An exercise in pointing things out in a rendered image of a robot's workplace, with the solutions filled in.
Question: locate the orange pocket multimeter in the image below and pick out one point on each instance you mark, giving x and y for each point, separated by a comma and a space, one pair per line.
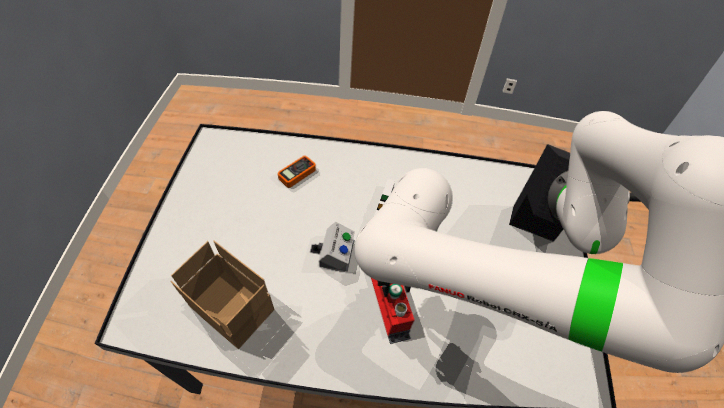
296, 171

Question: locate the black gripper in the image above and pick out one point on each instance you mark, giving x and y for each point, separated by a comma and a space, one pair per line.
386, 287

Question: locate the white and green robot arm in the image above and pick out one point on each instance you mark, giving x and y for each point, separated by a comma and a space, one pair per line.
667, 313

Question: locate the grey button panel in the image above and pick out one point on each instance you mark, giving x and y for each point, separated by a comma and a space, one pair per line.
336, 249

